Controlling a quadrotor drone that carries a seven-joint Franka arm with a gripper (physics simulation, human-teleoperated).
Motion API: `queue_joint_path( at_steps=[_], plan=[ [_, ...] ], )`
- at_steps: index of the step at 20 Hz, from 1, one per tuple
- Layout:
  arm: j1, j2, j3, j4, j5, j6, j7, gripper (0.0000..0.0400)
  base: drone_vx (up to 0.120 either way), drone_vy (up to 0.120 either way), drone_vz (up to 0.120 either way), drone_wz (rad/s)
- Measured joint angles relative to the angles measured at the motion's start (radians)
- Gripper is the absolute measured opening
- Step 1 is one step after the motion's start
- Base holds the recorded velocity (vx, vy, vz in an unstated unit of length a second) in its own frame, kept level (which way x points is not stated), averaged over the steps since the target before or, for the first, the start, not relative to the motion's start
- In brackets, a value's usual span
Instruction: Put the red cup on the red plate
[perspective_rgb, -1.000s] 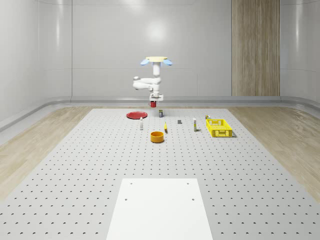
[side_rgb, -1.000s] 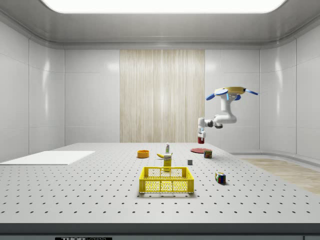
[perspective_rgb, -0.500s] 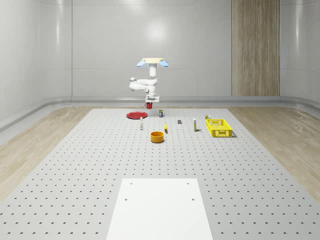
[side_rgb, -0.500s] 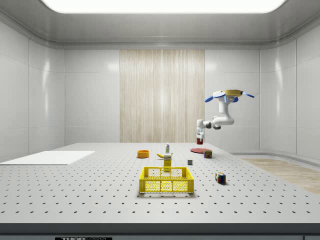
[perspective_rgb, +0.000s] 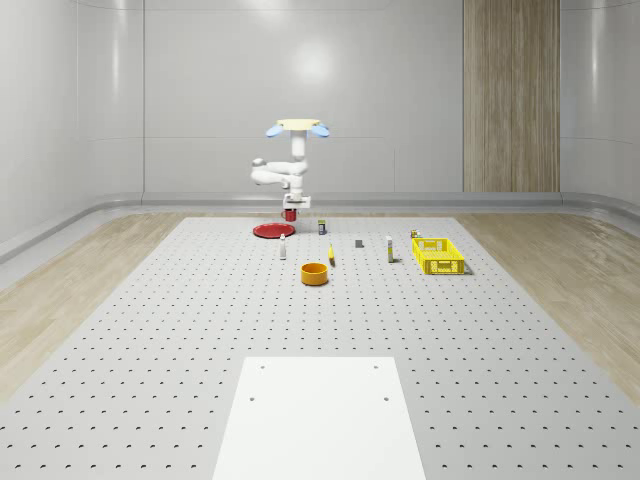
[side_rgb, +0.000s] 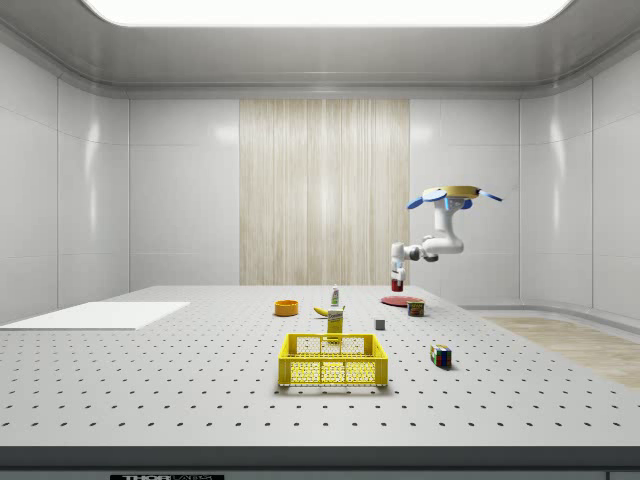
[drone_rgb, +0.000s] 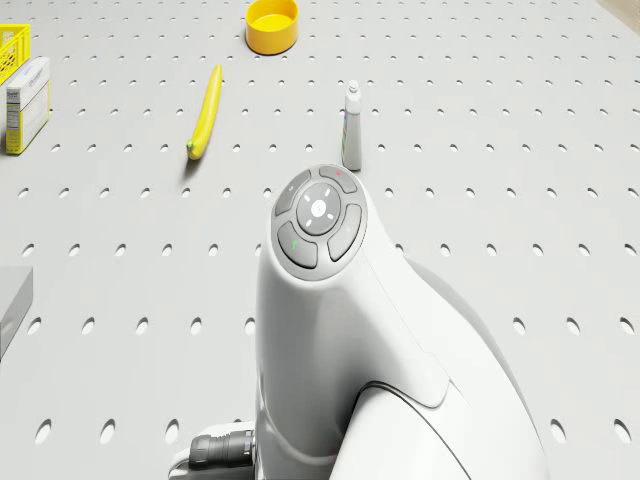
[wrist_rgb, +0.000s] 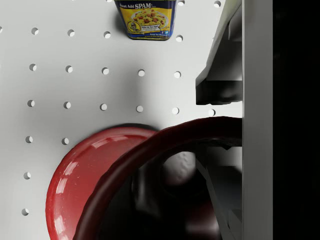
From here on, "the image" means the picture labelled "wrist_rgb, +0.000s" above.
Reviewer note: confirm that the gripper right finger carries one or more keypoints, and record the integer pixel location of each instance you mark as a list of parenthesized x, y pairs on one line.
[(228, 190)]

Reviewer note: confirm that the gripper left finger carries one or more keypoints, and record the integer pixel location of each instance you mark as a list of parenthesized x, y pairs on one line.
[(220, 85)]

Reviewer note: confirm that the red plate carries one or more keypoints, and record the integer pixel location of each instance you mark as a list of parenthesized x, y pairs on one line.
[(82, 175)]

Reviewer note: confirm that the red mug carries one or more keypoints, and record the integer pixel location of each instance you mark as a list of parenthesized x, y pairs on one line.
[(150, 143)]

